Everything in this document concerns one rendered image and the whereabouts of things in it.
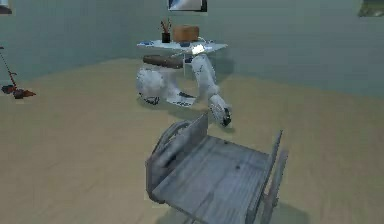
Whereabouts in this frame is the white scooter-shaped desk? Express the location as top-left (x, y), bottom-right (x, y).
top-left (134, 38), bottom-right (233, 128)

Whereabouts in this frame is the grey wooden cart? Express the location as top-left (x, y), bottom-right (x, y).
top-left (144, 112), bottom-right (290, 224)

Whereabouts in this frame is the brown box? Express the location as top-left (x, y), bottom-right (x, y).
top-left (172, 25), bottom-right (200, 43)

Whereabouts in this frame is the black pencil cup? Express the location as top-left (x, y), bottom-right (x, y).
top-left (160, 18), bottom-right (172, 44)

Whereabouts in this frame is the green framed wall picture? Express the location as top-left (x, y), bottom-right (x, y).
top-left (358, 0), bottom-right (384, 18)

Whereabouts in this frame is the dark framed wall picture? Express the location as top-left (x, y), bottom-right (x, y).
top-left (0, 0), bottom-right (13, 15)

